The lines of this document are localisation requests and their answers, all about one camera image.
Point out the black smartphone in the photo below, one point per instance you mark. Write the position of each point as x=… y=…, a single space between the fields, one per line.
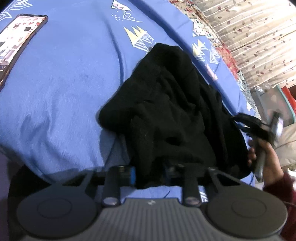
x=14 y=39

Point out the right hand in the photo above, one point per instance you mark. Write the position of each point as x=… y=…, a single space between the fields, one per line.
x=272 y=171

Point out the black pants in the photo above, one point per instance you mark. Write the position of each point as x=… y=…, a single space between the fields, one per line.
x=168 y=115

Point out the beige floral curtain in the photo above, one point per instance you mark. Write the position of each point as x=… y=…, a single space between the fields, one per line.
x=260 y=35

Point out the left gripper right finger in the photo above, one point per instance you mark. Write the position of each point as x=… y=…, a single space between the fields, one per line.
x=181 y=174

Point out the beige fabric bag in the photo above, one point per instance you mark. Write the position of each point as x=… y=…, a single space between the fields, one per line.
x=285 y=149

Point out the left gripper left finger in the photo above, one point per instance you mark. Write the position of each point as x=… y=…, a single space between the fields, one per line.
x=117 y=176

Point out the clear plastic storage box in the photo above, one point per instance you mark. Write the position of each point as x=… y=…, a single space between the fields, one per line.
x=273 y=100

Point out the blue patterned bedsheet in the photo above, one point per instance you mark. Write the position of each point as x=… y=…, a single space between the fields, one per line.
x=73 y=66

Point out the red floral blanket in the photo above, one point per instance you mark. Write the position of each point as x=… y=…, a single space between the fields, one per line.
x=190 y=9

